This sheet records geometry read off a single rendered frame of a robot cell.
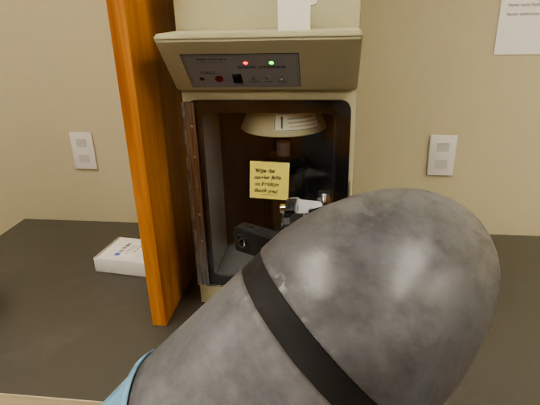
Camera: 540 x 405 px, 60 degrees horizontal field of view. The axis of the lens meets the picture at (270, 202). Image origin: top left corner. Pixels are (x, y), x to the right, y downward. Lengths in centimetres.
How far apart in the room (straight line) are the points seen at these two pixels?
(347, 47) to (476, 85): 65
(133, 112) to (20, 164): 86
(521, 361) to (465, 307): 79
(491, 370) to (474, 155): 64
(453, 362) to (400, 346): 3
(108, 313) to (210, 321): 88
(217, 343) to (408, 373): 8
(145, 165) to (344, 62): 39
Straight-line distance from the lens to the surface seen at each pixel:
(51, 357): 102
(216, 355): 22
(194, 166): 93
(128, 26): 83
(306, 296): 20
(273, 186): 91
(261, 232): 74
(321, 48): 76
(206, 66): 81
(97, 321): 109
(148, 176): 88
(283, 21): 77
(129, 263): 120
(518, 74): 138
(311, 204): 82
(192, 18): 89
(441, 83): 133
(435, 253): 22
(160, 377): 24
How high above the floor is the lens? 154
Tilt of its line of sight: 23 degrees down
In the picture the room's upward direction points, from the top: 1 degrees counter-clockwise
